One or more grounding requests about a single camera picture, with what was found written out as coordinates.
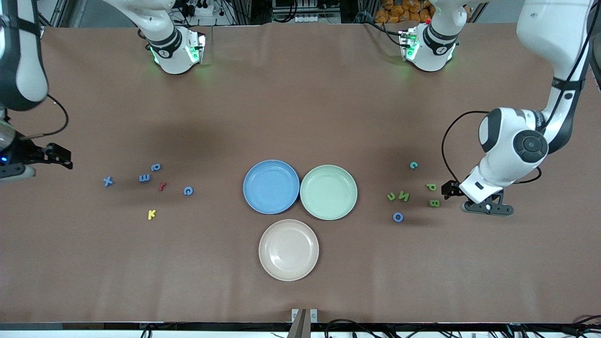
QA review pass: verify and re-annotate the blue plate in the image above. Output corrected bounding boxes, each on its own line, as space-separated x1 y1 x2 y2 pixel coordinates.
243 160 300 215

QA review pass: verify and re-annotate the beige plate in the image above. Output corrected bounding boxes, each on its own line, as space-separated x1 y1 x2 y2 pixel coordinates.
258 219 320 282

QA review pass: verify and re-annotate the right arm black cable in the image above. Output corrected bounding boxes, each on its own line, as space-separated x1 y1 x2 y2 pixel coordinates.
21 94 70 140

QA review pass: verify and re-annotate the green plate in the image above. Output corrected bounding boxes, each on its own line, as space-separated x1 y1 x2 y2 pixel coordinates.
300 165 358 221

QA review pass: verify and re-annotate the metal bracket at table edge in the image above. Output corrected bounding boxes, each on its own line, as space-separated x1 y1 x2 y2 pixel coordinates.
291 308 318 324

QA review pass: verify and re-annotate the slanted aluminium strut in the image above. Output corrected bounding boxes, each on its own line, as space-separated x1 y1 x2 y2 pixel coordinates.
49 0 72 27

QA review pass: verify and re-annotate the bag of orange fruits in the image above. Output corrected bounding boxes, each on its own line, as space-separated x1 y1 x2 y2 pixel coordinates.
374 0 435 24

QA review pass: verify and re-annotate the white power strip with plugs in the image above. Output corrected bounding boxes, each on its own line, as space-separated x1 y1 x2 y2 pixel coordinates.
181 0 214 17

